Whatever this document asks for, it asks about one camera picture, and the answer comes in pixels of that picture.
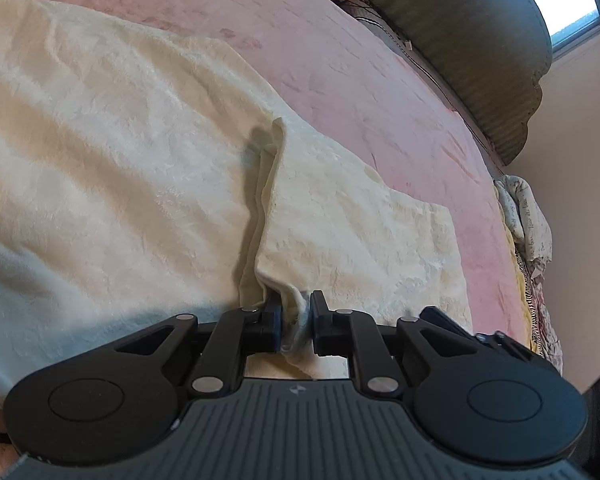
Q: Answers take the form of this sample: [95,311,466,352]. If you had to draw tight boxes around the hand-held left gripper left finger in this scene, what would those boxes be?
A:
[114,292,284,402]

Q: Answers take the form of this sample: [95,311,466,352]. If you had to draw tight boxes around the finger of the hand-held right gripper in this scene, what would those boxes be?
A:
[419,306,564,377]

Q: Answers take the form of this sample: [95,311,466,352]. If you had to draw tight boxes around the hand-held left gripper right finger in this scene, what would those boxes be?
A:
[309,290,482,402]

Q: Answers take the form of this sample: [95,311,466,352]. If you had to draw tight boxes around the cream fluffy blanket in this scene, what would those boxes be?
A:
[0,0,474,402]

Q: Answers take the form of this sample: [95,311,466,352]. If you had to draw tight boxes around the yellow quilt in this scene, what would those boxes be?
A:
[506,245,565,370]

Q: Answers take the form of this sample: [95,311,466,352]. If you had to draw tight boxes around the crumpled patterned white cloth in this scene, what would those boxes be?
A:
[493,173,554,278]

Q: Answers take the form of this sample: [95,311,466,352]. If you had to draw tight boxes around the pink printed blanket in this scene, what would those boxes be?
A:
[0,0,537,480]

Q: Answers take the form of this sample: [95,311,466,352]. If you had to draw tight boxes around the olive striped headboard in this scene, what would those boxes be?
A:
[324,0,554,167]

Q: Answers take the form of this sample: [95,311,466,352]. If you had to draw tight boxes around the window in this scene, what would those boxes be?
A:
[471,0,600,62]

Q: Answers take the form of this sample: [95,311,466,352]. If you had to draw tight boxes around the black cable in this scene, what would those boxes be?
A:
[329,0,415,52]

